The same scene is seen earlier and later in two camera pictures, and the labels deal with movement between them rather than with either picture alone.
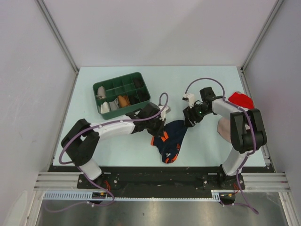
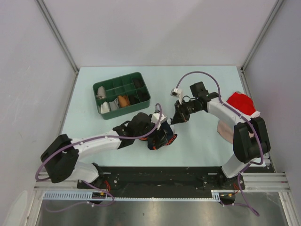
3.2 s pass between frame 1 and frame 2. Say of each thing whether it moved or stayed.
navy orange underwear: moved
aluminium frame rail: stayed
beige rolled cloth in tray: stayed
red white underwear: stayed
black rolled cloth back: stayed
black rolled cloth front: stayed
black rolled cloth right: stayed
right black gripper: moved
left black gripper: moved
